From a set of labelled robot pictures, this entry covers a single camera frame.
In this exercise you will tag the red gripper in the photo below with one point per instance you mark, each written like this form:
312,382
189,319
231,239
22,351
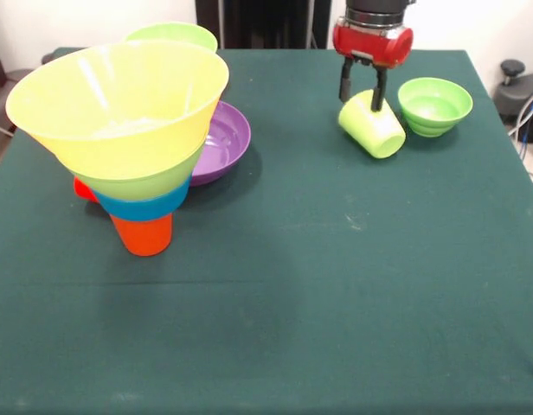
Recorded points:
366,43

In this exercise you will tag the yellow-green cup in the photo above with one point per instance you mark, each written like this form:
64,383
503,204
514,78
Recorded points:
374,129

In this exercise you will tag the small green bowl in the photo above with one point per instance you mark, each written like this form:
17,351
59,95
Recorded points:
439,104

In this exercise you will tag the large light green bowl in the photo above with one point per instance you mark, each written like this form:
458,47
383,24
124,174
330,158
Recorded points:
136,188
180,32

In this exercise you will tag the large yellow bowl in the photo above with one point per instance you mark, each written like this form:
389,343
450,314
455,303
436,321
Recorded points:
119,151

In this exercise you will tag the blue bowl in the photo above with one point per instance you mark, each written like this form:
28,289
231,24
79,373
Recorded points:
141,209

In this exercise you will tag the orange cup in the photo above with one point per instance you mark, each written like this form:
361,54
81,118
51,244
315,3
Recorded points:
145,240

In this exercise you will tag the red cup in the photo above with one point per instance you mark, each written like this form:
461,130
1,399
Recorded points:
82,190

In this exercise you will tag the purple bowl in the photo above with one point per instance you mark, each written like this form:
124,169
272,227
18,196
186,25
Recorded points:
227,142

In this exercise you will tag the black knobbed stand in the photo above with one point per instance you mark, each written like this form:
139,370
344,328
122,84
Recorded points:
513,69

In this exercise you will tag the dark green tablecloth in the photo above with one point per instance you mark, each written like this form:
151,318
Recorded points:
266,324

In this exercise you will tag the small black armrest pad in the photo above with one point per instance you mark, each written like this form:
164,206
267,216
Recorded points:
47,59

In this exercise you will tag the grey chair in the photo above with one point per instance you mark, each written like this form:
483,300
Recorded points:
0,104

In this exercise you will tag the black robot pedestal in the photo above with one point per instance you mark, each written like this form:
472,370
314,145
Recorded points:
271,21

